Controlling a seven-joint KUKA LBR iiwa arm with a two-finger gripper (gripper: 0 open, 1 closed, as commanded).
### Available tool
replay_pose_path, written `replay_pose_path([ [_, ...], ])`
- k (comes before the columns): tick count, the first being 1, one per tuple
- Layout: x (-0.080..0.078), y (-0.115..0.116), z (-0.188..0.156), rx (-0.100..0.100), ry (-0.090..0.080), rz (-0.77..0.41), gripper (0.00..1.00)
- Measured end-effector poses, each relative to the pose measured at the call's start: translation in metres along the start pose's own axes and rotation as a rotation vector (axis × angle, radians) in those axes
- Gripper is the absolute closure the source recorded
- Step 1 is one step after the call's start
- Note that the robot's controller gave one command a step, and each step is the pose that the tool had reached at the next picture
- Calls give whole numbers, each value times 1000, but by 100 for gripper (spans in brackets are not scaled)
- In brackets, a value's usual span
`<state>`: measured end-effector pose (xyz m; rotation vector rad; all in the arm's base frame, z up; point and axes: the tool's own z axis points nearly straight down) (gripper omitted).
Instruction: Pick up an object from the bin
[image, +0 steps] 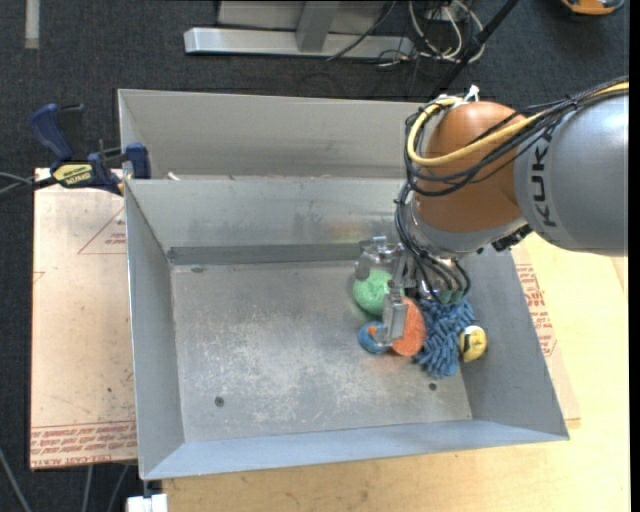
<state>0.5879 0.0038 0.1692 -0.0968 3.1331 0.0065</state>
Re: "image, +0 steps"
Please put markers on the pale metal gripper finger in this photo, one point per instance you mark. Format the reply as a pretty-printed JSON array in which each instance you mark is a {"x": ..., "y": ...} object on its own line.
[
  {"x": 395, "y": 320},
  {"x": 376, "y": 252}
]

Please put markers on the orange round sponge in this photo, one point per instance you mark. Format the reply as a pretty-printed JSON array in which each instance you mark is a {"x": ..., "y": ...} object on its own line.
[{"x": 414, "y": 330}]

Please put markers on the green textured ball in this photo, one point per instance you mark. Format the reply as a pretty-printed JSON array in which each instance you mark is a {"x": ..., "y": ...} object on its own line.
[{"x": 372, "y": 295}]

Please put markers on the blue noodle cloth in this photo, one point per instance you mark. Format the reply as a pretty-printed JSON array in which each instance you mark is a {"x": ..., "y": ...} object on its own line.
[{"x": 442, "y": 340}]

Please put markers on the yellow and black toy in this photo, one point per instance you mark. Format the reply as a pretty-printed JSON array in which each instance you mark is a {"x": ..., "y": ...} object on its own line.
[{"x": 472, "y": 345}]

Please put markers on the grey metal bin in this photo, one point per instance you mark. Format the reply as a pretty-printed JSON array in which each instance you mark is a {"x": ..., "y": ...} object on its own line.
[{"x": 280, "y": 350}]

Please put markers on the brown cardboard board red print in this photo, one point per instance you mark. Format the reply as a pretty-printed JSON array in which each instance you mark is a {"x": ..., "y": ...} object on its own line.
[{"x": 80, "y": 320}]

